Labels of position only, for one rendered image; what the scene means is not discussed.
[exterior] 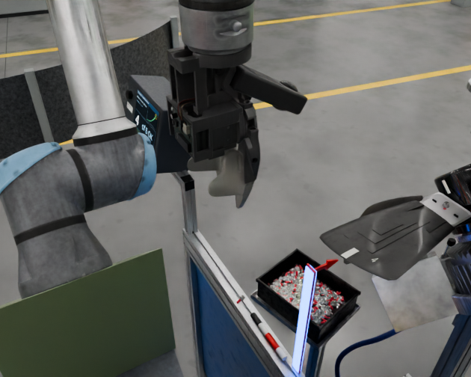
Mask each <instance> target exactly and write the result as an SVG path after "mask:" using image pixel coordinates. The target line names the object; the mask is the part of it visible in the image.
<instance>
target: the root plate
mask: <svg viewBox="0 0 471 377"><path fill-rule="evenodd" d="M432 199H435V200H436V201H437V202H436V203H435V202H433V200H432ZM445 201H448V202H449V208H446V209H443V203H444V202H445ZM420 203H423V204H424V205H425V206H427V207H428V208H429V209H431V210H433V211H434V212H436V213H437V214H438V215H439V216H441V217H442V218H444V219H445V220H447V221H448V222H449V223H450V224H451V225H452V226H453V227H455V226H457V225H458V224H460V223H461V222H463V221H466V220H467V219H468V218H470V217H471V212H470V211H468V210H467V209H465V208H463V207H462V206H461V205H459V204H458V203H456V202H454V201H453V200H452V199H450V198H449V197H447V196H445V195H444V194H443V193H439V192H438V193H435V194H433V195H431V196H429V197H427V198H426V199H424V200H421V201H420ZM454 214H456V215H458V218H457V217H455V216H454Z"/></svg>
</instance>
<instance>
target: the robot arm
mask: <svg viewBox="0 0 471 377"><path fill-rule="evenodd" d="M46 4H47V8H48V11H49V16H50V19H51V22H52V27H53V31H54V34H55V39H56V42H57V45H58V51H59V54H60V57H61V63H62V65H63V68H64V74H65V77H66V80H67V86H68V88H69V92H70V97H71V100H72V104H73V109H74V112H75V115H76V120H77V124H78V128H77V130H76V132H75V134H74V135H73V144H74V148H72V149H69V150H62V146H60V144H59V143H56V142H50V143H48V142H47V143H43V144H38V145H35V146H33V147H29V148H26V149H24V150H21V151H19V152H18V153H15V154H13V155H12V156H9V157H8V158H6V159H5V160H3V161H2V162H1V163H0V198H1V202H2V205H3V207H4V211H5V214H6V216H7V220H8V223H9V225H10V229H11V232H12V234H13V237H14V240H15V243H16V246H17V249H18V289H19V293H20V295H21V298H22V299H24V298H27V297H30V296H33V295H36V294H38V293H41V292H44V291H46V290H49V289H52V288H55V287H57V286H60V285H63V284H66V283H69V282H71V281H74V280H77V279H79V278H83V277H84V276H87V275H90V274H93V273H94V272H97V271H100V270H102V269H106V268H108V267H109V266H112V265H113V264H112V261H111V258H110V256H109V254H108V252H107V251H106V250H105V249H104V247H103V246H102V245H101V243H100V242H99V240H98V239H97V238H96V237H95V236H94V234H93V233H92V232H91V230H90V229H89V227H88V225H87V222H86V219H85V216H84V213H85V212H89V211H93V210H95V209H100V208H103V207H105V206H110V205H112V204H115V203H119V202H122V201H125V200H132V199H134V198H135V197H138V196H141V195H143V194H146V193H147V192H149V191H150V189H151V188H152V187H153V185H154V182H155V180H156V155H155V151H154V148H153V145H151V141H150V139H149V138H148V137H147V136H146V135H145V134H143V133H139V132H138V131H137V126H136V124H134V123H133V122H132V121H130V120H128V119H127V118H126V116H125V112H124V108H123V103H122V100H121V95H120V90H119V87H118V83H117V77H116V73H115V70H114V65H113V61H112V58H111V52H110V49H109V45H108V39H107V36H106V33H105V26H104V23H103V20H102V14H101V10H100V7H99V1H98V0H46ZM253 15H254V0H179V17H180V28H181V38H182V42H183V43H184V46H182V47H178V48H174V49H167V59H168V68H169V76H170V91H171V94H170V95H167V96H166V100H167V114H168V121H169V129H170V135H175V139H176V140H177V141H178V142H179V143H180V145H181V146H182V147H183V148H184V149H185V151H186V152H187V153H189V154H190V156H191V158H190V159H189V160H188V165H187V166H188V170H190V171H216V174H217V177H216V178H214V179H213V181H211V182H210V184H209V187H208V192H209V194H210V195H211V196H213V197H223V196H232V195H235V202H236V207H237V208H241V207H243V205H244V203H245V202H246V200H247V198H248V196H249V194H250V192H251V190H252V188H253V184H254V181H255V180H256V178H257V174H258V170H259V163H260V145H259V130H258V125H257V118H256V110H255V108H254V106H253V102H251V101H250V100H251V98H252V97H253V98H255V99H258V100H261V101H263V102H266V103H268V104H270V105H272V106H273V107H274V108H276V109H277V110H280V111H289V112H291V113H293V114H300V113H301V111H302V109H303V108H304V106H305V104H306V103H307V97H306V96H304V95H303V94H301V93H300V92H298V89H297V88H296V86H295V85H294V84H293V83H291V82H289V81H278V80H276V79H274V78H272V77H270V76H267V75H266V74H263V73H261V72H259V71H256V70H254V69H252V68H250V67H247V66H245V65H243V64H244V63H246V62H248V61H249V60H250V58H251V50H252V43H251V41H252V40H253ZM171 107H173V113H172V114H171ZM172 119H173V120H172ZM236 143H237V144H238V149H237V150H236V149H234V147H236Z"/></svg>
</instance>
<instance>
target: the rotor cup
mask: <svg viewBox="0 0 471 377"><path fill-rule="evenodd" d="M443 180H445V182H446V185H447V186H448V188H449V191H450V192H451V193H449V194H448V193H447V191H446V189H445V187H444V185H443V182H442V181H443ZM434 183H435V185H436V187H437V190H438V192H439V193H443V194H444V195H445V196H447V197H449V198H450V199H452V200H453V201H454V202H456V203H458V204H459V205H461V206H462V207H463V208H465V209H467V210H468V211H470V212H471V184H470V183H471V163H470V164H468V165H465V166H463V167H461V168H458V169H456V170H453V171H450V172H448V173H446V174H444V175H441V176H439V177H436V178H435V179H434ZM469 232H471V220H470V221H468V222H466V223H463V224H461V225H459V226H457V227H455V230H454V231H452V234H454V235H459V234H463V233H469Z"/></svg>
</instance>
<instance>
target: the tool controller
mask: <svg viewBox="0 0 471 377"><path fill-rule="evenodd" d="M170 94H171V91H170V82H169V81H168V80H167V79H166V78H165V77H164V76H141V75H130V78H129V89H128V90H127V91H126V98H127V104H126V118H127V119H128V120H130V121H132V122H133V123H134V116H135V108H136V109H137V110H138V111H139V112H140V114H141V124H140V129H139V130H138V129H137V131H138V132H139V133H143V134H145V135H146V136H147V137H148V138H149V139H150V141H151V145H153V148H154V151H155V155H156V173H157V174H163V173H173V172H182V171H184V170H186V171H188V166H187V165H188V160H189V159H190V158H191V156H190V154H189V153H187V152H186V151H185V149H184V148H183V147H182V146H181V145H180V143H179V142H178V141H177V140H176V139H175V135H170V129H169V121H168V114H167V100H166V96H167V95H170Z"/></svg>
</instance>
